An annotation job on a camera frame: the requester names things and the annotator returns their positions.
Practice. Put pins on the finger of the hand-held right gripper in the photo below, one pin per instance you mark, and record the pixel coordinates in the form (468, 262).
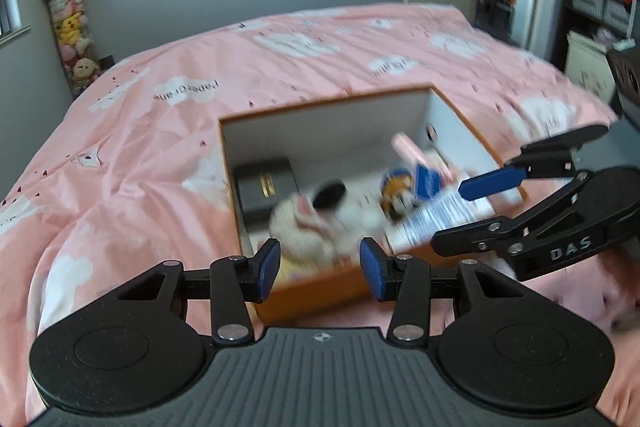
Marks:
(492, 184)
(475, 237)

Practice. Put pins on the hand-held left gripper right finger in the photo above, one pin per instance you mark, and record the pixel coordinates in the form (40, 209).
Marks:
(374, 269)

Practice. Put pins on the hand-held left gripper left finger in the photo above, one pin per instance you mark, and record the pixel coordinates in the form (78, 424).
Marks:
(265, 269)

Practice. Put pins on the white and blue carton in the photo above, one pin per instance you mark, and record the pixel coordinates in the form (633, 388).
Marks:
(440, 217)

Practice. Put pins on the white black-eared dog plush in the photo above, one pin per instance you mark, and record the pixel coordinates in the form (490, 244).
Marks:
(355, 214)

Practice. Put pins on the small blue box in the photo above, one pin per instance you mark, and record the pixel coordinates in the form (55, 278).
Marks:
(425, 182)

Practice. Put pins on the brown bear plush blue hat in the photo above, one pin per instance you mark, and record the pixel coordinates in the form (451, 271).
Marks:
(397, 194)

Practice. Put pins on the black box with gold print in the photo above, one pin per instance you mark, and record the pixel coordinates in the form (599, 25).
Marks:
(265, 187)

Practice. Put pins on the pink bottle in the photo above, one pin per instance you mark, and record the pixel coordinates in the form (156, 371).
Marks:
(405, 147)

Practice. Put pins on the orange cardboard box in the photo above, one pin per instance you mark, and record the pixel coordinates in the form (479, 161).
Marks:
(325, 127)

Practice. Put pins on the cream crocheted bunny plush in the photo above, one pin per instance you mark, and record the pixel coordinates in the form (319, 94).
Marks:
(300, 232)

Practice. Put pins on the dark brown cabinet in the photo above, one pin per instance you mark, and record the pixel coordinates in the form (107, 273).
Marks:
(627, 77)

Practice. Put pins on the white storage box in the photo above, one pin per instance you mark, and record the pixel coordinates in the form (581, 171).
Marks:
(590, 67)

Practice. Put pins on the pink printed bedspread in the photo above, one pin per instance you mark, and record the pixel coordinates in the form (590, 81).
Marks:
(150, 147)

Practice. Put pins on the hanging column of plush toys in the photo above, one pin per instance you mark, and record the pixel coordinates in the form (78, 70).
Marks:
(67, 22)

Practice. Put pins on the window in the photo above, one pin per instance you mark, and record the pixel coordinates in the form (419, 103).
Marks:
(4, 7)

